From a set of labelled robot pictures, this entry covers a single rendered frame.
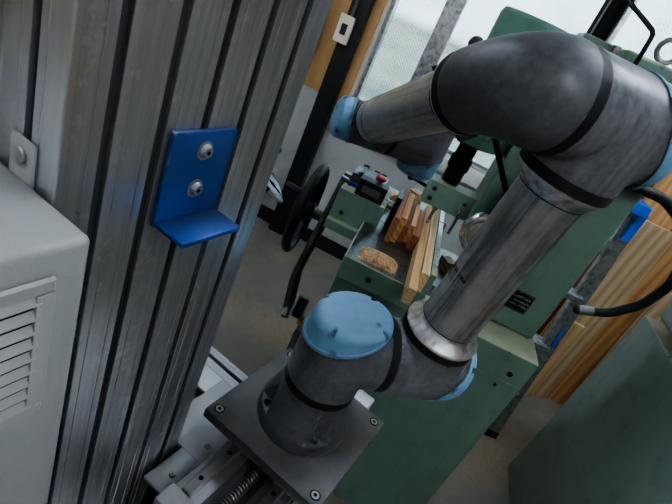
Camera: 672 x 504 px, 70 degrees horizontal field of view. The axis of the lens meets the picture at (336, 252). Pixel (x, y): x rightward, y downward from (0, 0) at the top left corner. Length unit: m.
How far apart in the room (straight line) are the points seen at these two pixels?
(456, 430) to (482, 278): 0.93
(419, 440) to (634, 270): 1.45
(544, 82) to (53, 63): 0.39
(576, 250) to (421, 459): 0.77
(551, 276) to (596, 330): 1.36
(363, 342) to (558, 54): 0.40
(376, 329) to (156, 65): 0.45
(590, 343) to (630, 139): 2.26
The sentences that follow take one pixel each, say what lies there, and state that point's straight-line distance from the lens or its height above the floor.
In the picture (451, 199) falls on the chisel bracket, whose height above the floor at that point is 1.04.
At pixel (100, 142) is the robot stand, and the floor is 1.27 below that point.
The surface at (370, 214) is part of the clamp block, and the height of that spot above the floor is 0.93.
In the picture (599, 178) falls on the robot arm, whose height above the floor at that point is 1.35.
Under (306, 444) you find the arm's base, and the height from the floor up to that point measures 0.84.
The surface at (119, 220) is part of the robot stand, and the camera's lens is 0.42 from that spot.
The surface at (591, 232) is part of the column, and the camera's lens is 1.34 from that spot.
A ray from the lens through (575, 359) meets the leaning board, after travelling 2.78.
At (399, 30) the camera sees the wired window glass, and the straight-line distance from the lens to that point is 2.73.
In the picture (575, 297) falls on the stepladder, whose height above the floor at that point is 0.75.
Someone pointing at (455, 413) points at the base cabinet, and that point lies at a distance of 1.48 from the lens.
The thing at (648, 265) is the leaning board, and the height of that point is 0.87.
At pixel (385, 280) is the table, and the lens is 1.13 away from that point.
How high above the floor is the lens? 1.43
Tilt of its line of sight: 28 degrees down
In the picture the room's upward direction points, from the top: 25 degrees clockwise
